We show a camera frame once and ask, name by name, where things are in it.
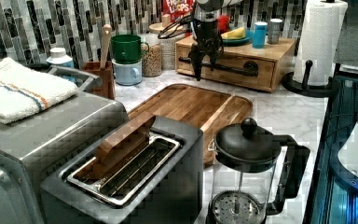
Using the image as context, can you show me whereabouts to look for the wooden jar lid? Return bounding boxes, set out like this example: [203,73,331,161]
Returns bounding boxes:
[149,14,183,34]

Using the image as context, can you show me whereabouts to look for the black french press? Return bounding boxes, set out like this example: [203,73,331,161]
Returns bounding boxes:
[206,118,310,224]

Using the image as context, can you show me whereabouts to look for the blue bottle white cap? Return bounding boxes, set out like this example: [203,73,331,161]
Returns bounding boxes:
[46,48,74,68]

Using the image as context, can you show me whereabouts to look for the red Froot Loops cereal box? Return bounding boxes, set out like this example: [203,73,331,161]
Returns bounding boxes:
[162,0,194,21]

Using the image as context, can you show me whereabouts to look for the brown utensil holder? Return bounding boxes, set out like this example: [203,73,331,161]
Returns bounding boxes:
[82,62,115,100]

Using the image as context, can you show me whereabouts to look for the glass jar with grains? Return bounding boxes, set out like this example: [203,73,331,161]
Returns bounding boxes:
[141,33,162,77]

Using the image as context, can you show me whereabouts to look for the wooden toast slice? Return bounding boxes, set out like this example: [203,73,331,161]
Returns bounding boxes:
[75,112,156,180]

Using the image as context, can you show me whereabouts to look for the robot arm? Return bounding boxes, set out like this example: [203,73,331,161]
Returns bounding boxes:
[188,0,240,81]

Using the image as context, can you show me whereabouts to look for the red plush apple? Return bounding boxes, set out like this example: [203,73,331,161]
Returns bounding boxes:
[217,15,229,34]

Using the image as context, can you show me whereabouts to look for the blue plate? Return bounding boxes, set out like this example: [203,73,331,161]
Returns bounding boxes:
[223,27,254,47]

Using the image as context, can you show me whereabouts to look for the grey cylindrical can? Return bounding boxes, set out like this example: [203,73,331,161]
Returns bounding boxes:
[268,19,282,45]

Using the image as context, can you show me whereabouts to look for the blue cylindrical can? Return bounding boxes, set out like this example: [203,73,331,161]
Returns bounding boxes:
[253,21,268,49]

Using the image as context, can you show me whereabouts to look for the wooden cutting board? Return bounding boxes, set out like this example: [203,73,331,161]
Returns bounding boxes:
[129,84,253,166]

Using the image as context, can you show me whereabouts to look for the white paper towel roll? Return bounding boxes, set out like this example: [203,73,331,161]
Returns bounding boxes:
[293,0,348,86]

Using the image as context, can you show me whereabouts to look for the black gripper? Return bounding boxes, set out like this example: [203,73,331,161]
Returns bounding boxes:
[188,19,224,81]

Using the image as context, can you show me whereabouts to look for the wooden drawer box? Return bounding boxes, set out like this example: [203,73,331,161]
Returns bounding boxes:
[174,35,296,93]

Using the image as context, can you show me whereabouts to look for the silver toaster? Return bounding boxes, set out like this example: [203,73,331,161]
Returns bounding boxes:
[41,116,203,224]

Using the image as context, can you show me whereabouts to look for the silver toaster oven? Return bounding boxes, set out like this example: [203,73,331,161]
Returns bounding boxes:
[0,64,130,224]

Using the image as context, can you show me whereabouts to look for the green mug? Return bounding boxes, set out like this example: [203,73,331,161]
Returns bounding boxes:
[110,35,149,64]

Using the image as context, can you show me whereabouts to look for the black paper towel holder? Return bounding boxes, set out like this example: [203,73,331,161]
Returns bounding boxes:
[282,60,339,98]

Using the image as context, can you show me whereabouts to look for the light blue mug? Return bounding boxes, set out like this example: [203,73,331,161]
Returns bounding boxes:
[112,60,143,86]

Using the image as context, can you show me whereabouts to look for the white striped towel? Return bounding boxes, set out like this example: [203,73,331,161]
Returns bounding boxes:
[0,58,77,124]

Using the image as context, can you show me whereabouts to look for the yellow plush banana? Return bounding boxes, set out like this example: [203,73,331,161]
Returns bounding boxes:
[221,27,246,40]

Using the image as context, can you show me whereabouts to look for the black drawer handle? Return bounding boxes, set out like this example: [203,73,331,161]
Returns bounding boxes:
[178,56,260,78]

